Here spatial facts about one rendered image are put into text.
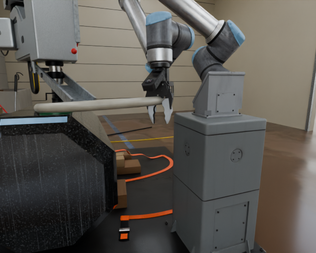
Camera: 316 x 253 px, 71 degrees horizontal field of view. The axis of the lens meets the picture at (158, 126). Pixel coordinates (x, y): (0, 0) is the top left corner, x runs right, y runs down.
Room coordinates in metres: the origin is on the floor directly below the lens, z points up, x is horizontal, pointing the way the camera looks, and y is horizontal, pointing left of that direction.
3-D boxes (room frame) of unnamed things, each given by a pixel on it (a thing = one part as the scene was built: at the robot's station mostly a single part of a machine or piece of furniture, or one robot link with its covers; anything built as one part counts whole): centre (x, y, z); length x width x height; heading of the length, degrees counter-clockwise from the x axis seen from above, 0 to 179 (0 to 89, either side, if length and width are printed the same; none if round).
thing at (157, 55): (0.82, 0.00, 1.14); 0.10 x 0.09 x 0.05; 70
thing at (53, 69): (1.39, 0.63, 1.19); 0.12 x 0.09 x 0.30; 39
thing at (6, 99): (4.46, 3.00, 0.43); 1.30 x 0.62 x 0.86; 21
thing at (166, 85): (0.82, -0.01, 1.06); 0.09 x 0.08 x 0.12; 159
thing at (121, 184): (1.81, 0.34, 0.07); 0.30 x 0.12 x 0.12; 10
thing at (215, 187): (1.33, -0.36, 0.43); 0.50 x 0.50 x 0.85; 21
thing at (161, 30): (0.83, -0.01, 1.23); 0.10 x 0.09 x 0.12; 138
